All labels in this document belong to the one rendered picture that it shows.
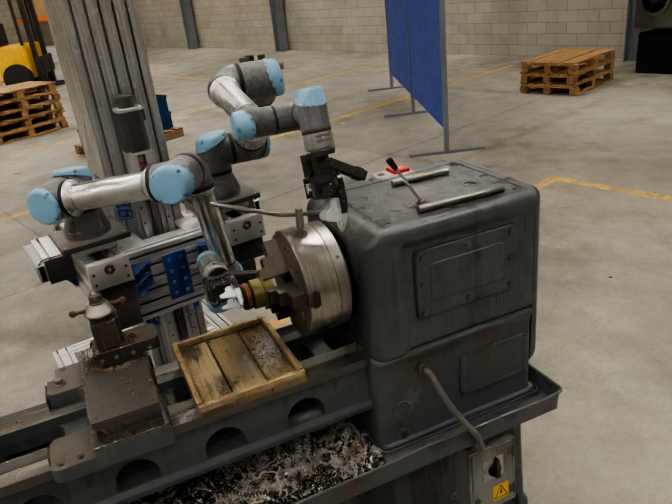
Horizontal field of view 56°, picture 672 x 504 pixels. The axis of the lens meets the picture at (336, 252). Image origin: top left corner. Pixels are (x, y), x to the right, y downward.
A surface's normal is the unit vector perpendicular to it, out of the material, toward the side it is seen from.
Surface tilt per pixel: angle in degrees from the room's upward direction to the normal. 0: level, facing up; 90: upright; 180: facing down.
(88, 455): 0
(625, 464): 0
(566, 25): 90
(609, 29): 90
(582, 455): 0
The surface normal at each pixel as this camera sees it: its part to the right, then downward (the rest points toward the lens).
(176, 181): -0.02, 0.40
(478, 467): 0.41, 0.30
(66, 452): -0.11, -0.91
